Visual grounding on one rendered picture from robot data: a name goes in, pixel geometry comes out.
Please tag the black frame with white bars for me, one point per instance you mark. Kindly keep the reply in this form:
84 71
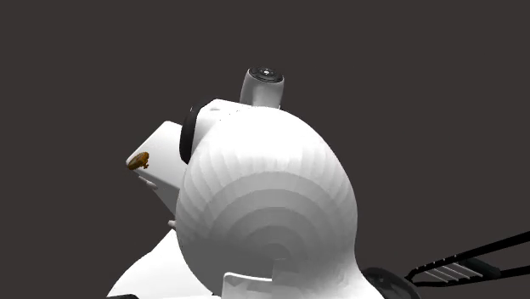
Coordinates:
455 269

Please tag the small brown figure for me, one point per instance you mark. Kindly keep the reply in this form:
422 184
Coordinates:
138 160

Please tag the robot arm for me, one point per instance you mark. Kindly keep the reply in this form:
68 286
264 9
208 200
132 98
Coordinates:
265 198

